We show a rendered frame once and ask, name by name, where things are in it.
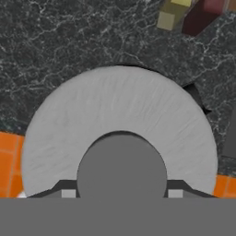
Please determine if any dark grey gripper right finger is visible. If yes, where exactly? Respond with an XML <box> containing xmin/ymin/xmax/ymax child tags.
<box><xmin>163</xmin><ymin>179</ymin><xmax>218</xmax><ymax>199</ymax></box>

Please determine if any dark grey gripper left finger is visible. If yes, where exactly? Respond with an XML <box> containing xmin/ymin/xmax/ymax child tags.
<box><xmin>27</xmin><ymin>179</ymin><xmax>82</xmax><ymax>199</ymax></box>

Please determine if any pale yellow block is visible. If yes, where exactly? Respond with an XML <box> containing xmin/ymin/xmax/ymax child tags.
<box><xmin>156</xmin><ymin>0</ymin><xmax>194</xmax><ymax>32</ymax></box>

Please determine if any dark red box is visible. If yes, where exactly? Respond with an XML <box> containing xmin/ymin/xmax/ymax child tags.
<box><xmin>181</xmin><ymin>0</ymin><xmax>230</xmax><ymax>38</ymax></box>

